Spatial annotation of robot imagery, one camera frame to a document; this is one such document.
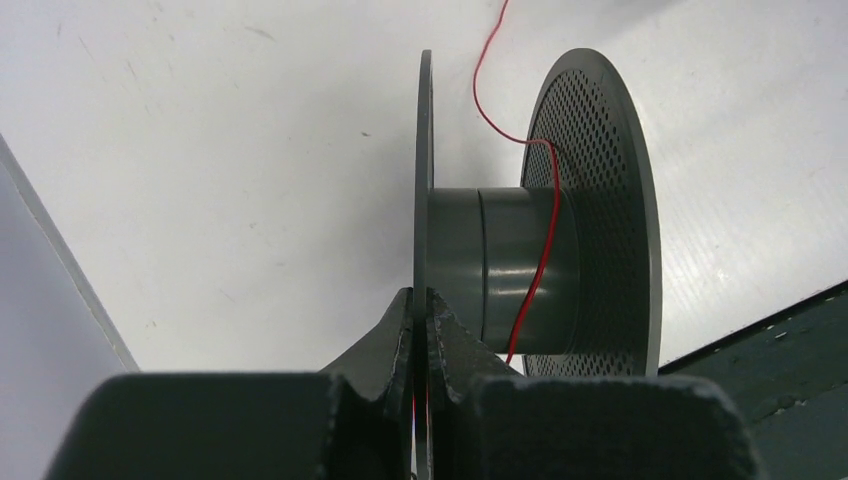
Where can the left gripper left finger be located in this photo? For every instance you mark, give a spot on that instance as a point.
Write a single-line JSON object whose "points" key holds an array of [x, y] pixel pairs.
{"points": [[349, 420]]}

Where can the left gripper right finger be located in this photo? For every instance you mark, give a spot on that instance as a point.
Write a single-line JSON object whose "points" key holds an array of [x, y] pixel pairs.
{"points": [[489, 422]]}

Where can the black spool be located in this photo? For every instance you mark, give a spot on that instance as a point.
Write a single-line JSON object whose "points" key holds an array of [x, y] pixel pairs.
{"points": [[563, 269]]}

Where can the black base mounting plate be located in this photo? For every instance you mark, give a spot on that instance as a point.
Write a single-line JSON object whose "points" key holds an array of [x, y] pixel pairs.
{"points": [[787, 375]]}

